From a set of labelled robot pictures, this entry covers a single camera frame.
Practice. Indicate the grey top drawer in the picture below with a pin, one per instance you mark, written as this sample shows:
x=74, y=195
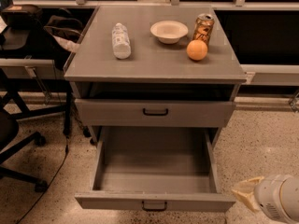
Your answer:
x=129, y=113

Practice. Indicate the black bag on desk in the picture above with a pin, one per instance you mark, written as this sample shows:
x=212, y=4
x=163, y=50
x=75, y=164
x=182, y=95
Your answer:
x=21, y=16

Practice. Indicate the clear plastic water bottle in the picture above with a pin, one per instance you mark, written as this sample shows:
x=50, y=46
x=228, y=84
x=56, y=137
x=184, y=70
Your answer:
x=120, y=42

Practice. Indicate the orange patterned drink can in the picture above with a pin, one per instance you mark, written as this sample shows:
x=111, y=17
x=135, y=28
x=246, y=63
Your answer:
x=203, y=27

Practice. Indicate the grey drawer cabinet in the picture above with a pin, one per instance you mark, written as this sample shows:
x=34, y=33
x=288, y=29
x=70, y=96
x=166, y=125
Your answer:
x=154, y=71

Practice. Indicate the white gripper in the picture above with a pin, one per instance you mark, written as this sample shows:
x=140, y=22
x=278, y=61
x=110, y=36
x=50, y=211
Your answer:
x=270, y=194

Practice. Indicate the orange fruit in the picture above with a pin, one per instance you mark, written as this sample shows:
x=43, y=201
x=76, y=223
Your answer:
x=197, y=50

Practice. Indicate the grey drawer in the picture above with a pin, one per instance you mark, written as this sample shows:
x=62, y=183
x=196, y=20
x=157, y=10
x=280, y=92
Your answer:
x=136, y=164
x=129, y=113

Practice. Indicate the black office chair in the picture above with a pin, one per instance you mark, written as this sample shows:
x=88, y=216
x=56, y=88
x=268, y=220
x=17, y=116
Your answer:
x=9, y=128

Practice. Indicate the white paper bowl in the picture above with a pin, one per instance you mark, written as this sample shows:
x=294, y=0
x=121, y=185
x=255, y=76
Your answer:
x=169, y=32

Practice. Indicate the black top drawer handle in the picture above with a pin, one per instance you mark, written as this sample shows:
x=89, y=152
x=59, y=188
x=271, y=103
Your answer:
x=155, y=113

